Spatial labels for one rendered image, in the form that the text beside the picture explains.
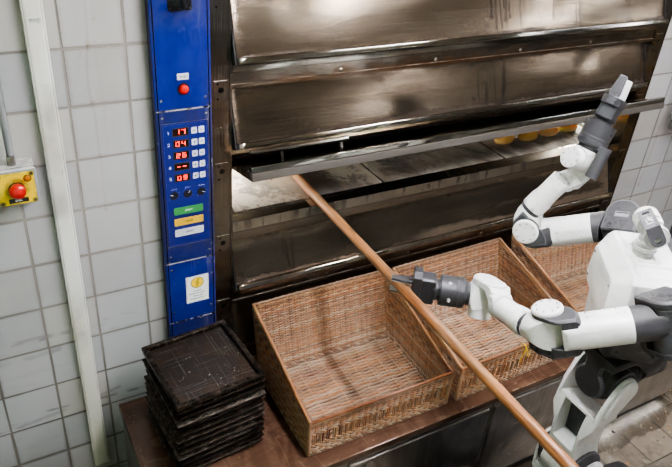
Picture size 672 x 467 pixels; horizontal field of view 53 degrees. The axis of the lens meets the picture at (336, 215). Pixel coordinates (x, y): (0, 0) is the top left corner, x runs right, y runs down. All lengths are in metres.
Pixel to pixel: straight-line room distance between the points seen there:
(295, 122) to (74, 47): 0.68
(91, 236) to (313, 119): 0.75
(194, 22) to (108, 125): 0.36
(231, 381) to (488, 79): 1.36
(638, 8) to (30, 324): 2.41
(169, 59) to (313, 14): 0.45
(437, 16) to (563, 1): 0.55
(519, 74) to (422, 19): 0.53
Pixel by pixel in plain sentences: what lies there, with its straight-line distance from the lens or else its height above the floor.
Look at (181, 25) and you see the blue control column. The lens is 1.85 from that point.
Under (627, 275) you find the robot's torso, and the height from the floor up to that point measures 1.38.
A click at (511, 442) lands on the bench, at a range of 2.89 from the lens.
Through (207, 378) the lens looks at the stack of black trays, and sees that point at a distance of 2.08.
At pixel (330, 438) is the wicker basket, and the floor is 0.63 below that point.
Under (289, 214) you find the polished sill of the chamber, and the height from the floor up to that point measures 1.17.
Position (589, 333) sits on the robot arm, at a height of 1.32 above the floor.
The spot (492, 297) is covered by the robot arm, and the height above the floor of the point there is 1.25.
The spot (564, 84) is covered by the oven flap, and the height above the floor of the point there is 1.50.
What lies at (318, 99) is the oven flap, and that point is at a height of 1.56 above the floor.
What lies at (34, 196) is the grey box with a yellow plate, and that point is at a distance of 1.89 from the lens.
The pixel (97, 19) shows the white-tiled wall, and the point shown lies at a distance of 1.82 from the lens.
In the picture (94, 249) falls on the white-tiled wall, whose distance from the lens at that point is 2.09.
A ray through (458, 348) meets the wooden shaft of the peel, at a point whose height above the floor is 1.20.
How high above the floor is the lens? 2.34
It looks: 31 degrees down
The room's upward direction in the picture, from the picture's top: 5 degrees clockwise
